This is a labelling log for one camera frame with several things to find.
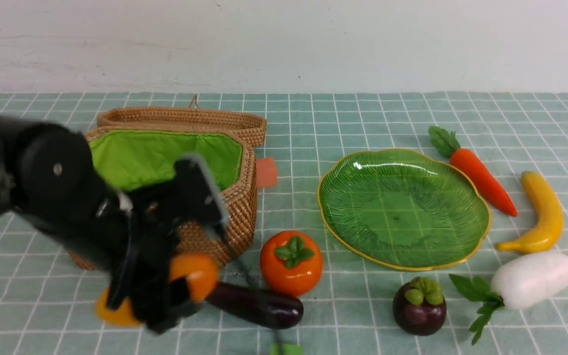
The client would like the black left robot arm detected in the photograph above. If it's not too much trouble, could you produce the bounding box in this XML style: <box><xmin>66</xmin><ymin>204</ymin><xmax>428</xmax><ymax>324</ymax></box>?
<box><xmin>0</xmin><ymin>115</ymin><xmax>227</xmax><ymax>334</ymax></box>

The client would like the green foam block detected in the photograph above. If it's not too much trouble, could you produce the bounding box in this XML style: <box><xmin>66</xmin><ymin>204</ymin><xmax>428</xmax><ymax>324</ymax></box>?
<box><xmin>270</xmin><ymin>343</ymin><xmax>304</xmax><ymax>355</ymax></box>

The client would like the dark purple toy eggplant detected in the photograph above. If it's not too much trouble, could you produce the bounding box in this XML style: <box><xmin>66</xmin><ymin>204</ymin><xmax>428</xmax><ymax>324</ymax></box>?
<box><xmin>207</xmin><ymin>282</ymin><xmax>304</xmax><ymax>330</ymax></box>

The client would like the yellow toy banana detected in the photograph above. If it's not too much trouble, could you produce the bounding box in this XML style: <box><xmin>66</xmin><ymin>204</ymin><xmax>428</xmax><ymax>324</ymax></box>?
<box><xmin>496</xmin><ymin>171</ymin><xmax>564</xmax><ymax>254</ymax></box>

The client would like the green checkered tablecloth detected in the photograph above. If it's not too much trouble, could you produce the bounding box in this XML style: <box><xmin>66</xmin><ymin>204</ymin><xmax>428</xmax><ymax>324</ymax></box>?
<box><xmin>0</xmin><ymin>92</ymin><xmax>568</xmax><ymax>355</ymax></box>

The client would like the woven rattan basket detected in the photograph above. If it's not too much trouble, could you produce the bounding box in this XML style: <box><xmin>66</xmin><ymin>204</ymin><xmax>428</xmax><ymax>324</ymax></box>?
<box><xmin>86</xmin><ymin>124</ymin><xmax>257</xmax><ymax>266</ymax></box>

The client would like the yellow orange toy mango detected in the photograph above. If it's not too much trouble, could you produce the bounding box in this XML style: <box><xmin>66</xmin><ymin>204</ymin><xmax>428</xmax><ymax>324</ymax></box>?
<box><xmin>95</xmin><ymin>253</ymin><xmax>219</xmax><ymax>328</ymax></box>

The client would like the white toy radish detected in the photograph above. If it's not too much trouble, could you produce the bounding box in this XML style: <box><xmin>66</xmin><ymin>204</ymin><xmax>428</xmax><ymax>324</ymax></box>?
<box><xmin>448</xmin><ymin>251</ymin><xmax>568</xmax><ymax>345</ymax></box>

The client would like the orange foam block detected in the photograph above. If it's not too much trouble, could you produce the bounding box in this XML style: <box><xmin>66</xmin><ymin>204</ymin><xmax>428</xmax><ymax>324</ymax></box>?
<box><xmin>255</xmin><ymin>157</ymin><xmax>278</xmax><ymax>189</ymax></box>

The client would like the green glass leaf plate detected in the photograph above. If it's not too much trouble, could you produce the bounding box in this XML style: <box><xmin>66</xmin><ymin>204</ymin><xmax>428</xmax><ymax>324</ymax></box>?
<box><xmin>316</xmin><ymin>148</ymin><xmax>492</xmax><ymax>272</ymax></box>

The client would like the purple toy mangosteen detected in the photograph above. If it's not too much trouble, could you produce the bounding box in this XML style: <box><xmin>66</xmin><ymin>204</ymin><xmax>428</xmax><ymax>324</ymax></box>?
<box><xmin>392</xmin><ymin>277</ymin><xmax>447</xmax><ymax>336</ymax></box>

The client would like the woven basket lid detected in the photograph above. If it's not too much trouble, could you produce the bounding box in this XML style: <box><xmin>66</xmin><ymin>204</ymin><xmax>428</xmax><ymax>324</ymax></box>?
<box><xmin>97</xmin><ymin>95</ymin><xmax>267</xmax><ymax>147</ymax></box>

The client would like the orange toy persimmon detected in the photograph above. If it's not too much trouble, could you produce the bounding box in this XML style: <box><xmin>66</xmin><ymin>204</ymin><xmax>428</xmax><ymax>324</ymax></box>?
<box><xmin>259</xmin><ymin>230</ymin><xmax>324</xmax><ymax>297</ymax></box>

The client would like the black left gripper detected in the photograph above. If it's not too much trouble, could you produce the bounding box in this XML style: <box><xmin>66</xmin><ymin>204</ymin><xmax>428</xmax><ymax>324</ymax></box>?
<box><xmin>57</xmin><ymin>154</ymin><xmax>227</xmax><ymax>335</ymax></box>

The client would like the orange toy carrot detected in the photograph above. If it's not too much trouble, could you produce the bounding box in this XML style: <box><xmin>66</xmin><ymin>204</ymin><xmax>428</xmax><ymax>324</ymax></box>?
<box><xmin>428</xmin><ymin>126</ymin><xmax>518</xmax><ymax>216</ymax></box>

